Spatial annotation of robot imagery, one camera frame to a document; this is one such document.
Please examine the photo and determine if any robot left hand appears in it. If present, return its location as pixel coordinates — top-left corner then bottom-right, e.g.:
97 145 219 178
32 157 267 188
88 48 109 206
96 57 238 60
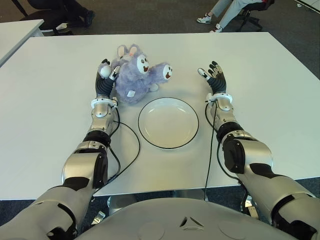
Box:
94 58 120 100

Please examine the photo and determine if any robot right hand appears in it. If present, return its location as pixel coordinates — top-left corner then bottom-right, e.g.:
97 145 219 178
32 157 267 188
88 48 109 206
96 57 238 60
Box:
197 60 228 97

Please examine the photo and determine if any purple plush doll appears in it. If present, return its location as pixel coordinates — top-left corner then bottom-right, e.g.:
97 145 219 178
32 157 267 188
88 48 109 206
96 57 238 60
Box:
97 44 175 105

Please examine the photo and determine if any white plate black rim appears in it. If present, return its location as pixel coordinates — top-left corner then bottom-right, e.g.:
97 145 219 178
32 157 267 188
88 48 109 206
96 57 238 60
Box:
137 96 200 151

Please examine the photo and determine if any person in grey trousers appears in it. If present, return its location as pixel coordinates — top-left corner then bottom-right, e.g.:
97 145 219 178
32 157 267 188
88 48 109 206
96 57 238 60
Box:
196 0 276 34

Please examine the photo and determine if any person in black trousers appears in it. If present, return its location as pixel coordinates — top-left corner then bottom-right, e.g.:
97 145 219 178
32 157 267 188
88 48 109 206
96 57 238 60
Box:
47 0 96 28

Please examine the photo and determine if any black office chair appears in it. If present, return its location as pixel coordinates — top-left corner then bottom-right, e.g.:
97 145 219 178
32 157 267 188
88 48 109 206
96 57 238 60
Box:
13 0 75 36

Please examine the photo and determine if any white side table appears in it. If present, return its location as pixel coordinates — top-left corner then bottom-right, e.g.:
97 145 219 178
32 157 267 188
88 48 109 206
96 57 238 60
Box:
0 19 45 68

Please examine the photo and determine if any white furniture edge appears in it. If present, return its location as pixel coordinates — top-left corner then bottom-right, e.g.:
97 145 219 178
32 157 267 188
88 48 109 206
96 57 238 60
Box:
296 0 320 11

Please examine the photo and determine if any silver robot torso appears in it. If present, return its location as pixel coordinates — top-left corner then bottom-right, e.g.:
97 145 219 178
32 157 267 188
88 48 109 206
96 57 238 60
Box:
74 196 283 240

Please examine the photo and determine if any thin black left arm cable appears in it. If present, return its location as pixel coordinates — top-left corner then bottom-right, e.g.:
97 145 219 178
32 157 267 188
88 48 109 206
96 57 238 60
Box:
106 98 141 186

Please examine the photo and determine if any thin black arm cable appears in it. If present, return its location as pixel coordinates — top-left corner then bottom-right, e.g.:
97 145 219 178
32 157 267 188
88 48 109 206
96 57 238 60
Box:
203 101 218 201
106 98 141 186

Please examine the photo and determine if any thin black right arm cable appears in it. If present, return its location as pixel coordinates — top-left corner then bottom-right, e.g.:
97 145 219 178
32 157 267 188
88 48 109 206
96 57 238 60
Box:
203 101 218 201

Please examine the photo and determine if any metal floor bracket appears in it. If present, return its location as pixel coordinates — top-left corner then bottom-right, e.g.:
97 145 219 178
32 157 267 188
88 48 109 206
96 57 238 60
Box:
93 211 106 225
241 197 260 220

